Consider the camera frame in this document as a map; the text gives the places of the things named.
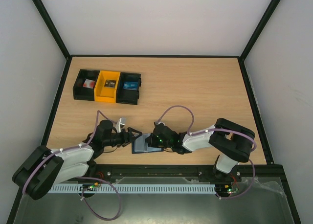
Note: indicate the black bin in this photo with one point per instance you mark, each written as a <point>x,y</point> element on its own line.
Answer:
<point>128,96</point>
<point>81,93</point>

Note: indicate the left black bin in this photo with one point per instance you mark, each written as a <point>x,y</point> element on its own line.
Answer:
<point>81,93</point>

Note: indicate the blue white credit card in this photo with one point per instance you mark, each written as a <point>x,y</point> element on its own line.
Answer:
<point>130,85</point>

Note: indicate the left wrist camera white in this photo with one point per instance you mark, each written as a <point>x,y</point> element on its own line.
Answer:
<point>120,124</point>

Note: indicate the yellow middle bin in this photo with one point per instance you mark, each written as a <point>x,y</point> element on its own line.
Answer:
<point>103,94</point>

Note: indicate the white red card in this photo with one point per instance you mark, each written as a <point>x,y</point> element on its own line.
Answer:
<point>89,84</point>

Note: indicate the blue card holder wallet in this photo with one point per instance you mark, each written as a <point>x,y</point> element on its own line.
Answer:
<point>140,146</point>

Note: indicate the black card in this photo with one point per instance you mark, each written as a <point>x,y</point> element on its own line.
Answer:
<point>110,84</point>

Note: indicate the black aluminium frame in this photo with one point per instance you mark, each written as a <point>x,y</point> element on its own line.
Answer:
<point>269,169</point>

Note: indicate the grey metal sheet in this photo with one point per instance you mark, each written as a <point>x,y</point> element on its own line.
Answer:
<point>251,201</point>

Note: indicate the light blue slotted cable duct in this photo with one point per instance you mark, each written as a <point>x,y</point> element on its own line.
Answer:
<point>135,188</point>

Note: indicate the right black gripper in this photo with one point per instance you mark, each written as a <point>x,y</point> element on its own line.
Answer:
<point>150,140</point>

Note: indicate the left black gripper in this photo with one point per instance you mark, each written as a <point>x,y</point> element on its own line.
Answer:
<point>130,137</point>

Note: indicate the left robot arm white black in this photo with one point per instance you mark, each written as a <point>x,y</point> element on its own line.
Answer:
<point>46,167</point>

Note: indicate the right black bin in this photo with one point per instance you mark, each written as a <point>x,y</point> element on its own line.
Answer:
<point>128,96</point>

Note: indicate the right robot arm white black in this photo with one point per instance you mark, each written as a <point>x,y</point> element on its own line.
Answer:
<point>234,141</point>

